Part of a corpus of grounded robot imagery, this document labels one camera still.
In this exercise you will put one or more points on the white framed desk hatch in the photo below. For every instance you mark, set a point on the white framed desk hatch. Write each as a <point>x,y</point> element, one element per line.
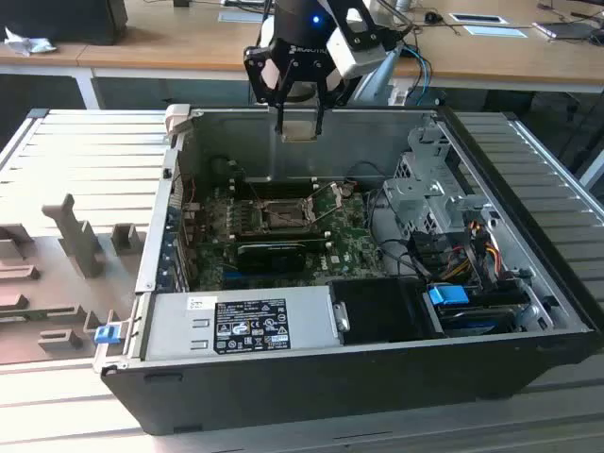
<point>240,16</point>
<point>479,18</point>
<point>495,31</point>

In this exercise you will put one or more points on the dark closed laptop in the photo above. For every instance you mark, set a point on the dark closed laptop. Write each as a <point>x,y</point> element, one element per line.
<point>566,30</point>

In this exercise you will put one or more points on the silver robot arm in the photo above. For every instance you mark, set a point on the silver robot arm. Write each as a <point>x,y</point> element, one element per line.
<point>380,71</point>

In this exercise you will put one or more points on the black graphics card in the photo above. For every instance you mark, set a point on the black graphics card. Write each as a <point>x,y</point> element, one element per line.
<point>271,259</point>

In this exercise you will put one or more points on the large black box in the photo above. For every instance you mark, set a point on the large black box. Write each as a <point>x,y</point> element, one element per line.
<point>61,21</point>

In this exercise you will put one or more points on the black computer mouse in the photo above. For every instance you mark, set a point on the black computer mouse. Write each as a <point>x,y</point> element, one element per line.
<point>431,17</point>

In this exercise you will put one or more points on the blue expansion slot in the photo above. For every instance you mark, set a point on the blue expansion slot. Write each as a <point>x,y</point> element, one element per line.
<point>229,278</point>

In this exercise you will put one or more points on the silver square CPU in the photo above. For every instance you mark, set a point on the silver square CPU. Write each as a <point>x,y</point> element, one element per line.
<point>298,130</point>

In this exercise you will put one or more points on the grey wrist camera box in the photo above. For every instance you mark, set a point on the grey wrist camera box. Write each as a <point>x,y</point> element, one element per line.
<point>358,59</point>

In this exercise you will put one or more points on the grey power supply unit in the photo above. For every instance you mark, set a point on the grey power supply unit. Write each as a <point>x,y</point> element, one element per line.
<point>170,325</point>

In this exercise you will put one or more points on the beige case latch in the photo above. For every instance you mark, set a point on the beige case latch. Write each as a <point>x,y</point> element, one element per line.
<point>178,118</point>

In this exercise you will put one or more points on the blue case latch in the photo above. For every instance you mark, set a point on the blue case latch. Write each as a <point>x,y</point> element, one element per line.
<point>106,334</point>

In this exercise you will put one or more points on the thin metal locking lever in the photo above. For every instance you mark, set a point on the thin metal locking lever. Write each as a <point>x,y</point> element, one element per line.
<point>254,191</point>

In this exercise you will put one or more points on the black RAM slot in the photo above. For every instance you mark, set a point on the black RAM slot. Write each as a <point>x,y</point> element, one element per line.
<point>316,241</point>
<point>283,233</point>
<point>283,192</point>
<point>264,182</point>

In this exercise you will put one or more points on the metal disk bay cage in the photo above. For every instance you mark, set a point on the metal disk bay cage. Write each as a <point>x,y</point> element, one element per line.
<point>415,198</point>

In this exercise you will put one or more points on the CPU socket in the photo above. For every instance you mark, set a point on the CPU socket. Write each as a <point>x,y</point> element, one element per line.
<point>283,214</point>

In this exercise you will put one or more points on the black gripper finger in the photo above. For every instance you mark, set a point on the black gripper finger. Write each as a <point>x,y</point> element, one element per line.
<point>321,94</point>
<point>252,71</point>

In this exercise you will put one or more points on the black open PC case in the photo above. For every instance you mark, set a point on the black open PC case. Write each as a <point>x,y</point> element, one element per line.
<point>330,391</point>

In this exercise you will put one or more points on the long wooden desk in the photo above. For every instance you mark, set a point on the long wooden desk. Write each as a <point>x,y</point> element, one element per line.
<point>189,42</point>

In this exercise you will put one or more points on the green motherboard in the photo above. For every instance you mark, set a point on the green motherboard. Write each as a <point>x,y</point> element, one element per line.
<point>349,245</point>

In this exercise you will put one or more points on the black plastic shroud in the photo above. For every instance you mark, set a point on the black plastic shroud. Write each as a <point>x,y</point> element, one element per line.
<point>377,311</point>

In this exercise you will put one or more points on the crumpled white paper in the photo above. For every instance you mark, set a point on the crumpled white paper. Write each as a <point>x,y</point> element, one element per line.
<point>28,45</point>

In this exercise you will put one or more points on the silver coin battery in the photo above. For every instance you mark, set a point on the silver coin battery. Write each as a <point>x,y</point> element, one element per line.
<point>348,189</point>

